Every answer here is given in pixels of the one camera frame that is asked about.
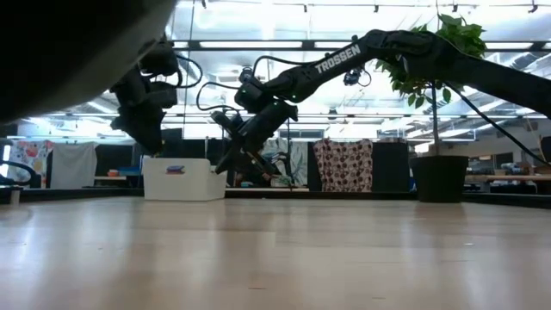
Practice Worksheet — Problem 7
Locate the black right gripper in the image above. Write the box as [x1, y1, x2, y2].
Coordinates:
[209, 101, 300, 181]

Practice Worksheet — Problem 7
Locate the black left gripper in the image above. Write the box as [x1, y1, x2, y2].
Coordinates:
[108, 65, 167, 157]

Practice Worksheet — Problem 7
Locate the white plastic basket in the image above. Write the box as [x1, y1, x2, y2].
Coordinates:
[141, 157, 228, 202]

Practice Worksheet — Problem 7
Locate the black monitor screen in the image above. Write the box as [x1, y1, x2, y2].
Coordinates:
[159, 127, 184, 158]

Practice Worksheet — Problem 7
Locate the leaf print banner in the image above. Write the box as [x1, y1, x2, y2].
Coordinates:
[262, 139, 309, 189]

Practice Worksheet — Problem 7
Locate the grey cloth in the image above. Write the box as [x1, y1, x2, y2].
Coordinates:
[49, 141, 99, 189]

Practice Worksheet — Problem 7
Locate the brown dotted cloth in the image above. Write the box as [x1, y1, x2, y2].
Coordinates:
[313, 138, 375, 194]

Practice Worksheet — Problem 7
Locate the colourful floral cloth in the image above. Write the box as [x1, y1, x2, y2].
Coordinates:
[8, 139, 56, 189]

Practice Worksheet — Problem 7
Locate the large dark blurred object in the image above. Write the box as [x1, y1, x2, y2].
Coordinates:
[0, 0, 178, 125]

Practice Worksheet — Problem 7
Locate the black partition panel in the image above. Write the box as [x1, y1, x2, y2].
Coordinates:
[372, 141, 411, 193]

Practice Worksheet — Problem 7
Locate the black plant pot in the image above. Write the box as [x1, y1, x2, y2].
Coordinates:
[408, 154, 470, 204]

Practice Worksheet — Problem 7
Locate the green potted tree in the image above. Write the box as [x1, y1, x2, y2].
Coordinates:
[374, 12, 488, 157]

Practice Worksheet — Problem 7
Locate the wooden side table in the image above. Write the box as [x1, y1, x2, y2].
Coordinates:
[464, 173, 551, 183]

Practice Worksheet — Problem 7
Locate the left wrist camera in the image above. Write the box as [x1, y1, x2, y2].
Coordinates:
[148, 80, 179, 109]

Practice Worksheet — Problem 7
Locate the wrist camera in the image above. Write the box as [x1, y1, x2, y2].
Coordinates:
[233, 67, 271, 114]
[148, 80, 179, 109]

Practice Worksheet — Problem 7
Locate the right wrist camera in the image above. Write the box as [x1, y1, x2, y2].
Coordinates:
[233, 67, 271, 114]

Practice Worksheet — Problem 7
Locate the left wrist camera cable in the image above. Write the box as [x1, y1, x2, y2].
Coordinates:
[174, 53, 204, 90]

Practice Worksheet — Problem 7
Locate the black cable loop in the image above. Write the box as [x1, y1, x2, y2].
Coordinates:
[0, 159, 40, 187]

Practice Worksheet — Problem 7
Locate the black aluminium table frame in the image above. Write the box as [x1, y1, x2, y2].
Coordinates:
[16, 186, 551, 210]

